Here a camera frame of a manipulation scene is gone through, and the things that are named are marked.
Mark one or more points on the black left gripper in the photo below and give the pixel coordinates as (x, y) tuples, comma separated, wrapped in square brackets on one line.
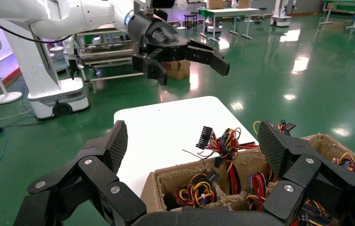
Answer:
[(155, 34)]

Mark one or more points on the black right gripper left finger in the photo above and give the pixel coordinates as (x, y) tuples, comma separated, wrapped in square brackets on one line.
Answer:
[(102, 174)]

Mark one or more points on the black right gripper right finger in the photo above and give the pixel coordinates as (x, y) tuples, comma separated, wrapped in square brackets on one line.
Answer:
[(289, 156)]

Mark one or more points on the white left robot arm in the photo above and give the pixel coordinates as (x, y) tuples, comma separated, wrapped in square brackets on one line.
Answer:
[(71, 15)]

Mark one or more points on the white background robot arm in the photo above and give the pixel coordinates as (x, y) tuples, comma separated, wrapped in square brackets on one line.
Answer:
[(71, 53)]

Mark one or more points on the small brown cardboard box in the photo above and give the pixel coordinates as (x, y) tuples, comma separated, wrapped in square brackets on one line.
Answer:
[(177, 70)]

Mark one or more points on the cardboard box with dividers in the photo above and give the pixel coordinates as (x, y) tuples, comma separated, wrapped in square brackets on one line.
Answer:
[(252, 162)]

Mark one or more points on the black stool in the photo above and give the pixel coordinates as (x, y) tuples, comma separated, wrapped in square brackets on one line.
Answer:
[(190, 18)]

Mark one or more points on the white table with green top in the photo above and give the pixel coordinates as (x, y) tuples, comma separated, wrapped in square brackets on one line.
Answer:
[(230, 12)]

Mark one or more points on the metal shelf cart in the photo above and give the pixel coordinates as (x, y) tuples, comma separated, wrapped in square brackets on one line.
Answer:
[(108, 53)]

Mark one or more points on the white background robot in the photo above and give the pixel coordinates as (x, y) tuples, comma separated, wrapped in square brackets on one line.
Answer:
[(281, 15)]

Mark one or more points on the white robot body with base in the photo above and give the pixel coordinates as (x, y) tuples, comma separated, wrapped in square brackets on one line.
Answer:
[(39, 68)]

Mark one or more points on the green topped long table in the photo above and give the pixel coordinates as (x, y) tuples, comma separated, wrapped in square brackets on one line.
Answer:
[(349, 5)]

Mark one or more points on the small white pedestal fan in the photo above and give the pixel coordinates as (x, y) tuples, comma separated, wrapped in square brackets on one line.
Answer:
[(182, 6)]

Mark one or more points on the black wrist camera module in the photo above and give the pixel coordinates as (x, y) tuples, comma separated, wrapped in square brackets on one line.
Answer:
[(163, 3)]

